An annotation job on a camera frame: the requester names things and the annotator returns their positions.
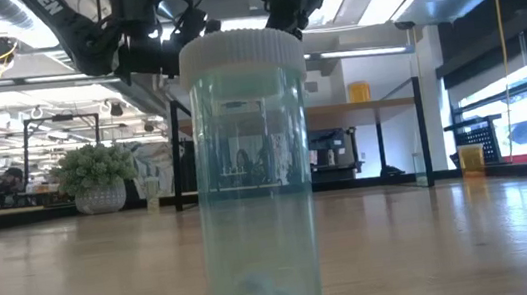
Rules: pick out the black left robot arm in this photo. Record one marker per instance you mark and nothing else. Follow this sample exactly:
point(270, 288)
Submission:
point(78, 34)

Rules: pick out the wooden shelf black metal legs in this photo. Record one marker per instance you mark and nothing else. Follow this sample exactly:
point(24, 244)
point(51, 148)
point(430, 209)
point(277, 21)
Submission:
point(360, 113)

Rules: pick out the teal medicine bottle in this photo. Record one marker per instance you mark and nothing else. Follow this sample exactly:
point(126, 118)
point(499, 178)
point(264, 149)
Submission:
point(232, 222)

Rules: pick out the long ceiling light strip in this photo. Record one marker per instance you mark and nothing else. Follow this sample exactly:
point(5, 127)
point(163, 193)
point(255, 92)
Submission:
point(9, 83)
point(362, 52)

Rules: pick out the black aluminium rig frame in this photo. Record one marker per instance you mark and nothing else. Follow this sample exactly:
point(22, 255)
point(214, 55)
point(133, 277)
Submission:
point(50, 214)

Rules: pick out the green succulent in patterned pot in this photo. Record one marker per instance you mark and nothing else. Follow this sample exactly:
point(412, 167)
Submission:
point(95, 168)

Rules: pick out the small clear medicine bottle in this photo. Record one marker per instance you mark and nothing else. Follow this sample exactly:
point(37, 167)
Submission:
point(419, 171)
point(153, 193)

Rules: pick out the black metal frame stand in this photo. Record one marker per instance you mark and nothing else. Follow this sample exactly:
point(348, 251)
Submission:
point(58, 117)

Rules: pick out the red seat cushion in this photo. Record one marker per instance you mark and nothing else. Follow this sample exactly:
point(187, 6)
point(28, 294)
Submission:
point(522, 159)

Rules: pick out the black dome object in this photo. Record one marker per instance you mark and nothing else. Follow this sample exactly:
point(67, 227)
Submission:
point(390, 171)

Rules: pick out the silver ventilation duct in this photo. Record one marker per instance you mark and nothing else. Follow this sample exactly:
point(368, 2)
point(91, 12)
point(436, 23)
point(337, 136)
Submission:
point(141, 97)

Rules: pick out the person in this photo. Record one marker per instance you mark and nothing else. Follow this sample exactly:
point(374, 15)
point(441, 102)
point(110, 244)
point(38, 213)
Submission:
point(11, 181)

